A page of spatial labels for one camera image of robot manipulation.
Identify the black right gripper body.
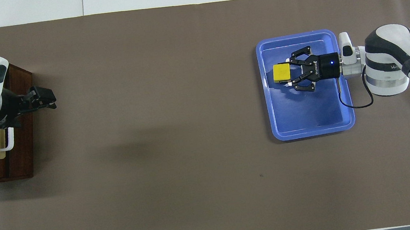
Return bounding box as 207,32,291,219
305,51,343,83

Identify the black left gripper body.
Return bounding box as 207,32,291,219
0,84,39,130

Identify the yellow cube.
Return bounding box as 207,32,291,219
272,63,292,84

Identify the white drawer handle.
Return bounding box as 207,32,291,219
0,127,16,152

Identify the blue plastic tray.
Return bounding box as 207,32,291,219
254,26,358,143

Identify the brown table mat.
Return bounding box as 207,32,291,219
0,0,410,230

